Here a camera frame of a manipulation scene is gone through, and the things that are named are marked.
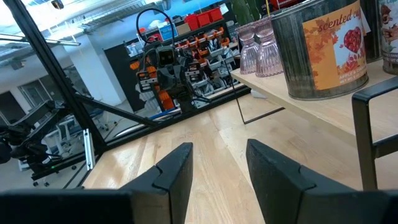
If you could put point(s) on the red storage bin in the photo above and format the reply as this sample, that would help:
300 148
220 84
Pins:
204 19
216 15
192 22

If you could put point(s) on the black wall panel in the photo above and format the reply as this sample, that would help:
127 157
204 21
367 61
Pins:
121 81

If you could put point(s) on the brown cardboard box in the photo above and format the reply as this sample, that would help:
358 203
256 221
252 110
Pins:
183 28

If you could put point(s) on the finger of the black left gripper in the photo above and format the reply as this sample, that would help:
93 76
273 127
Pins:
166 79
178 79

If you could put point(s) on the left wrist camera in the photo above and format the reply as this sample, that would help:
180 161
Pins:
165 56

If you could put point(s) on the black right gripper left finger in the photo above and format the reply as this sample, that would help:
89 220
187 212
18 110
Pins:
168 186

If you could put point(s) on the wooden shelf riser black legs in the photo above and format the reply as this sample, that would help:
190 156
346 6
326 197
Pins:
326 115

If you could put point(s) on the rack of orange storage bins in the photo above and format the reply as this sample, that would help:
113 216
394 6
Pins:
214 53

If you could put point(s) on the metal candle tin orange label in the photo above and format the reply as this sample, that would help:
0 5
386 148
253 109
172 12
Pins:
292 56

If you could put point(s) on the silver left base bracket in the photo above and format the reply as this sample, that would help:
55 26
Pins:
89 149

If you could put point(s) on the black equipment with green light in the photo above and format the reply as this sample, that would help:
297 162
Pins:
31 146

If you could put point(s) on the glass jar with silver lid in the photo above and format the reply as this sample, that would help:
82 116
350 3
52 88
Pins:
390 37

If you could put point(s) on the red crate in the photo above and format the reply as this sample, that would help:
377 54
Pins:
289 3

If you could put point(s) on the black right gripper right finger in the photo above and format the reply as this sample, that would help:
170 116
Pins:
280 186

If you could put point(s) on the blue box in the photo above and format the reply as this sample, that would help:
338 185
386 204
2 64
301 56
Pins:
169 32

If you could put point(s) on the green cactus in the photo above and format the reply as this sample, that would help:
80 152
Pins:
245 11

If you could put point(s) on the black metal table frame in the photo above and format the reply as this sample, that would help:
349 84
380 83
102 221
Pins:
49 62

